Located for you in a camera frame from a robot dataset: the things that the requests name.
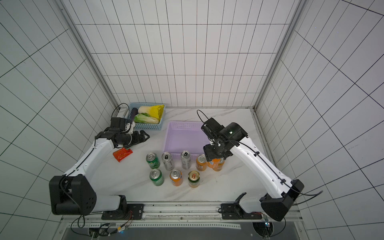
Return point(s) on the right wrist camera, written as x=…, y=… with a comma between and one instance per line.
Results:
x=212, y=129

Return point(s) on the silver slim can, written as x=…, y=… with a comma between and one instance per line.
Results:
x=168, y=161
x=186, y=159

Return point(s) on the yellow napa cabbage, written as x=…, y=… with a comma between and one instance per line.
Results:
x=155, y=111

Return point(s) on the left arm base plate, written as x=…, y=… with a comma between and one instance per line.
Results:
x=126, y=212

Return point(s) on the red snack packet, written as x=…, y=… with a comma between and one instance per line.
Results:
x=122, y=153

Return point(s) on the green brown can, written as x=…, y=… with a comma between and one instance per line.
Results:
x=194, y=179

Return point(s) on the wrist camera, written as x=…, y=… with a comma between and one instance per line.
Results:
x=121, y=125
x=212, y=129

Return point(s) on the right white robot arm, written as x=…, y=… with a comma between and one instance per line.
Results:
x=282, y=191

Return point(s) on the orange fanta can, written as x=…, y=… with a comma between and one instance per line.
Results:
x=211, y=164
x=201, y=163
x=176, y=177
x=218, y=167

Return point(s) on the silver slim can back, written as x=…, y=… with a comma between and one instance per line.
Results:
x=168, y=161

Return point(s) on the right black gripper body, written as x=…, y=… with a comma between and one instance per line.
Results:
x=216, y=153

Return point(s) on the blue plastic basket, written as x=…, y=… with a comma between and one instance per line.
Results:
x=125, y=110

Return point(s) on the green sprite can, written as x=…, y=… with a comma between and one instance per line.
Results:
x=156, y=177
x=152, y=160

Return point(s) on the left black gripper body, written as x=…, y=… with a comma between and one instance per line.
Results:
x=128, y=139

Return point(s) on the aluminium mounting rail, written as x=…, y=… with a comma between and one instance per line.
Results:
x=164, y=214

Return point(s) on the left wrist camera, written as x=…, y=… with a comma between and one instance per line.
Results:
x=121, y=125

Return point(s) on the dark purple eggplant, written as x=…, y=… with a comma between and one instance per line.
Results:
x=133, y=113

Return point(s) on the green lettuce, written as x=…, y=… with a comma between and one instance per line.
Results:
x=145, y=119

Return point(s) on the purple plastic basket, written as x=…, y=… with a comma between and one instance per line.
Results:
x=185, y=136

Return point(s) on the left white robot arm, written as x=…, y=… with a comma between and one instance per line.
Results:
x=72, y=192

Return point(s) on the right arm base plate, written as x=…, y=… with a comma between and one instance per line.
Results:
x=233, y=211

